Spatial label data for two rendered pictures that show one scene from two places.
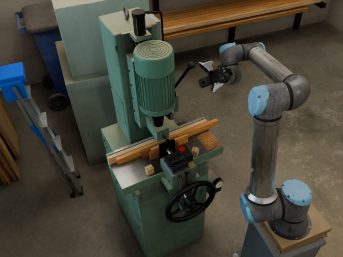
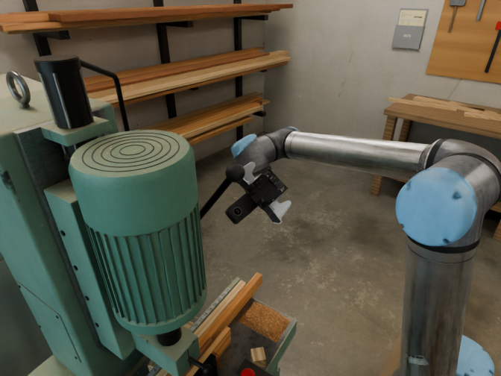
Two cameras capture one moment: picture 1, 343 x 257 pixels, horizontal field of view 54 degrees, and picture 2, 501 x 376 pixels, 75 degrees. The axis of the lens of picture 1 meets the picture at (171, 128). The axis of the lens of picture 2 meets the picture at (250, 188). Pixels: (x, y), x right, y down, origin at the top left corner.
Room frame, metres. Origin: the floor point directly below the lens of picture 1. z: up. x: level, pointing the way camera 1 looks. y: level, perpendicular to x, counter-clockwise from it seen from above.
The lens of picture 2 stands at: (0.81, 0.14, 1.70)
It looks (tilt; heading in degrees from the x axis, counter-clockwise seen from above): 31 degrees down; 329
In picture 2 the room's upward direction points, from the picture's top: straight up
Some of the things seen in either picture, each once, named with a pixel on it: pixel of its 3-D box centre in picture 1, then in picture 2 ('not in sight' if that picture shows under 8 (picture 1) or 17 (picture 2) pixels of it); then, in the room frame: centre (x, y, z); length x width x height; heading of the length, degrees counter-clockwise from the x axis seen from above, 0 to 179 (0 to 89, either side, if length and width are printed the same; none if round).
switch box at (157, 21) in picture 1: (152, 32); not in sight; (1.62, 0.08, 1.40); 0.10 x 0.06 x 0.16; 27
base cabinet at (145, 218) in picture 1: (155, 190); not in sight; (1.38, 0.12, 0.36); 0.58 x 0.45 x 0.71; 27
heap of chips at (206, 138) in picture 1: (208, 138); (265, 317); (1.31, -0.20, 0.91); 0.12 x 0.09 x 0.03; 27
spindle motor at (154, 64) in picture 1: (155, 79); (149, 233); (1.27, 0.07, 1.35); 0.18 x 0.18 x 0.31
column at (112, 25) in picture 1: (133, 81); (76, 254); (1.53, 0.20, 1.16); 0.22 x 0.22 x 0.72; 27
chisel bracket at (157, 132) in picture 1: (157, 127); (166, 343); (1.29, 0.07, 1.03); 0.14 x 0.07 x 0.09; 27
